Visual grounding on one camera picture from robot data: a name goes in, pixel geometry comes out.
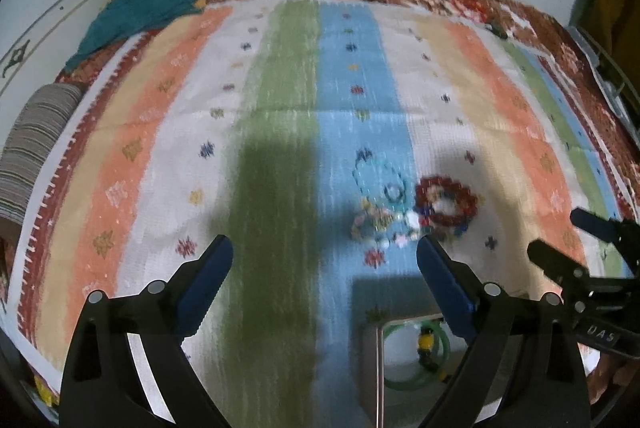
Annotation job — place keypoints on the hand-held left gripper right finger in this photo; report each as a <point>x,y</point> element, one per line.
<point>442,278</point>

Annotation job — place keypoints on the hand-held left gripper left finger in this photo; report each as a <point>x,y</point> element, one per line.
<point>207,275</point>

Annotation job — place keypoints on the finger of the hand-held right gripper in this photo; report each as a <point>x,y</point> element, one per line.
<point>557,260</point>
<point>595,224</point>

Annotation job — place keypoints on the green bangle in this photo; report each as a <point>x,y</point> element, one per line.
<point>400,383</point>

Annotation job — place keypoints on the metal tin box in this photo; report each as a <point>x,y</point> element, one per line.
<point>372,368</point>

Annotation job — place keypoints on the yellow cloth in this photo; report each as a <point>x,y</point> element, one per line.
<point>42,390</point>

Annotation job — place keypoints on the grey striped folded blanket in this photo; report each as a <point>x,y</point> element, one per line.
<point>35,143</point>

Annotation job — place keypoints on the small dark object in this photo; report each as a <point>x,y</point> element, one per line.
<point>496,30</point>

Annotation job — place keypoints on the colourful striped cloth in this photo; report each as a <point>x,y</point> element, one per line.
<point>350,58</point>

